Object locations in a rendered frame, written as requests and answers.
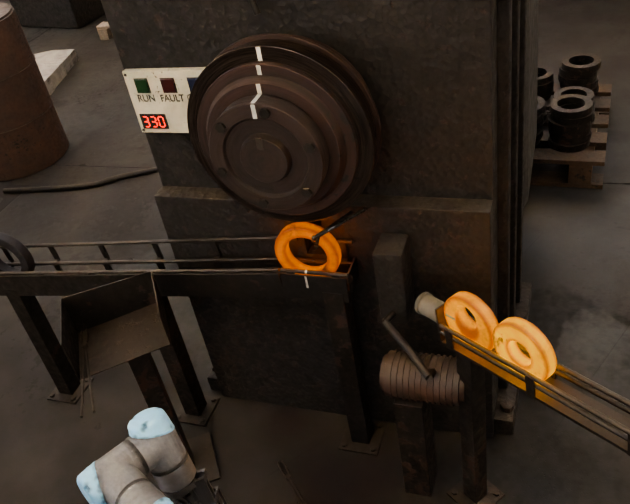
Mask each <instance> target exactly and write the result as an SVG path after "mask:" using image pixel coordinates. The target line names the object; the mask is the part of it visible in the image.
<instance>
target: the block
mask: <svg viewBox="0 0 630 504"><path fill-rule="evenodd" d="M372 256H373V263H374V270H375V277H376V285H377V292H378V299H379V307H380V314H381V319H383V318H384V317H385V316H386V315H387V314H388V313H389V312H390V311H394V312H395V313H396V317H395V318H394V319H393V320H391V321H390V322H393V323H403V324H406V323H408V322H409V320H410V317H411V314H412V310H413V307H414V304H415V292H414V281H413V271H412V261H411V250H410V240H409V236H408V235H407V234H397V233H382V234H380V237H379V239H378V242H377V244H376V247H375V249H374V252H373V254H372Z"/></svg>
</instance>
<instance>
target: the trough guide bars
mask: <svg viewBox="0 0 630 504"><path fill-rule="evenodd" d="M439 327H440V328H441V329H442V330H441V331H440V334H442V335H444V336H445V339H446V345H447V348H448V349H450V350H452V351H453V349H454V342H456V343H457V344H459V345H461V346H463V347H464V348H466V349H468V350H470V351H471V352H473V353H475V354H476V355H478V356H480V357H482V358H483V359H485V360H487V361H489V362H490V363H492V364H494V365H496V366H497V367H499V368H501V369H502V370H504V371H506V372H508V373H509V374H511V375H513V376H515V377H516V378H518V379H520V380H521V381H523V382H525V384H526V395H528V396H529V397H531V398H533V399H534V400H535V396H536V392H535V389H537V390H539V391H541V392H542V393H544V394H546V395H547V396H549V397H551V398H553V399H554V400H556V401H558V402H560V403H561V404H563V405H565V406H567V407H568V408H570V409H572V410H573V411H575V412H577V413H579V414H580V415H582V416H584V417H586V418H587V419H589V420H591V421H593V422H594V423H596V424H598V425H599V426H601V427H603V428H605V429H606V430H608V431H610V432H612V433H613V434H615V435H617V436H618V437H620V438H622V439H624V440H625V441H627V442H628V452H627V455H629V456H630V428H628V427H626V426H624V425H623V424H621V423H619V422H617V421H615V420H614V419H612V418H610V417H608V416H607V415H605V414H603V413H601V412H599V411H598V410H596V409H594V408H592V407H591V406H589V405H587V404H585V403H583V402H582V401H580V400H578V399H576V398H574V397H573V396H571V395H569V394H567V393H566V392H564V391H562V390H560V389H558V388H557V387H555V386H553V385H551V384H549V383H548V382H546V381H544V380H542V379H541V378H539V377H537V376H535V375H533V374H532V373H530V372H528V371H526V370H524V369H523V368H521V367H519V366H517V365H516V364H514V363H512V362H510V361H508V360H507V359H505V358H503V357H501V356H499V355H498V354H496V353H494V352H492V351H491V350H489V349H487V348H485V347H483V346H482V345H480V344H478V343H476V342H474V341H473V340H471V339H469V338H467V337H466V336H464V335H462V334H460V333H458V332H457V331H455V330H453V329H451V328H450V327H448V326H446V325H444V324H442V323H440V324H439ZM453 335H454V336H453ZM460 339H461V340H460ZM453 341H454V342H453ZM467 343H468V344H467ZM517 345H518V347H519V348H520V350H521V349H522V350H521V351H522V353H523V354H524V355H526V356H527V357H528V358H530V355H529V353H527V352H528V351H527V350H526V349H525V348H524V347H523V346H522V345H521V344H520V343H518V342H517ZM523 350H524V351H523ZM525 351H526V352H525ZM490 356H491V357H490ZM530 359H531V358H530ZM497 360H498V361H497ZM504 364H505V365H504ZM511 368H512V369H511ZM560 370H561V371H560ZM562 371H563V372H562ZM518 372H519V373H518ZM564 372H565V373H564ZM566 373H567V374H566ZM568 374H569V375H568ZM557 375H558V376H560V377H562V378H564V379H565V380H567V381H569V382H571V383H573V384H575V385H577V386H578V387H580V388H582V389H584V390H586V391H588V392H589V393H591V394H593V395H595V396H597V397H599V398H600V399H602V400H604V401H606V402H608V403H610V404H611V405H613V406H615V407H617V408H619V409H621V410H622V411H624V412H626V413H628V414H630V408H629V407H630V400H628V399H626V398H624V397H622V396H620V395H619V394H617V393H615V392H613V391H611V390H609V389H607V388H605V387H603V386H601V385H600V384H598V383H596V382H594V381H592V380H590V379H588V378H586V377H584V376H582V375H581V374H579V373H577V372H575V371H573V370H571V369H569V368H567V367H565V366H564V365H562V364H560V363H558V362H557V367H556V370H555V372H554V373H553V375H551V376H550V377H552V378H554V379H555V380H556V379H557ZM573 377H574V378H573ZM575 378H576V379H575ZM577 379H578V380H577ZM579 380H580V381H579ZM581 381H582V382H581ZM583 382H584V383H583ZM588 385H589V386H588ZM590 386H591V387H590ZM592 387H593V388H592ZM594 388H595V389H594ZM548 389H549V390H548ZM596 389H597V390H596ZM601 392H602V393H601ZM555 393H556V394H555ZM603 393H604V394H603ZM605 394H606V395H605ZM607 395H608V396H607ZM609 396H610V397H609ZM562 397H563V398H562ZM611 397H612V398H611ZM616 400H617V401H616ZM569 401H570V402H569ZM618 401H619V402H618ZM620 402H621V403H620ZM622 403H623V404H622ZM624 404H625V405H624ZM576 405H577V406H576ZM583 409H584V410H583ZM599 418H600V419H599ZM606 422H607V423H606ZM613 426H614V427H613ZM620 430H621V431H620ZM627 434H628V435H627Z"/></svg>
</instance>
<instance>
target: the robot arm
mask: <svg viewBox="0 0 630 504"><path fill-rule="evenodd" d="M128 431H129V435H130V436H129V437H128V438H126V439H125V441H123V442H122V443H120V444H119V445H118V446H116V447H115V448H113V449H112V450H111V451H109V452H108V453H106V454H105V455H104V456H102V457H101V458H99V459H98V460H97V461H94V462H93V463H92V464H91V465H89V466H88V467H87V468H86V469H84V471H83V472H81V473H80V474H79V475H78V477H77V485H78V487H79V489H80V491H81V492H82V494H83V495H84V497H85V498H86V500H87V501H88V502H89V504H227V502H226V500H225V498H224V496H223V494H222V492H221V490H220V488H219V486H216V487H213V488H212V486H211V484H210V482H209V480H208V479H207V477H208V472H207V470H206V468H203V469H200V470H197V471H196V468H195V466H194V464H193V462H192V460H191V458H190V456H189V454H188V453H187V451H186V449H185V447H184V445H183V443H182V441H181V439H180V437H179V435H178V434H177V432H176V430H175V426H174V424H173V423H172V422H171V420H170V418H169V417H168V416H167V414H166V412H165V411H164V410H163V409H162V408H158V407H153V408H148V409H146V410H143V411H141V412H140V413H138V414H137V415H135V416H134V417H133V419H132V420H130V422H129V423H128ZM150 471H151V473H152V475H153V477H154V478H155V480H156V482H157V484H158V486H159V487H160V489H161V490H162V491H163V492H164V494H165V495H164V494H163V493H162V492H161V491H160V490H159V489H157V488H156V487H155V486H154V485H153V483H152V482H151V481H150V480H149V479H148V478H147V477H146V475H147V474H148V473H149V472H150ZM219 493H220V495H221V497H222V499H223V501H224V502H223V501H222V499H221V497H220V495H219Z"/></svg>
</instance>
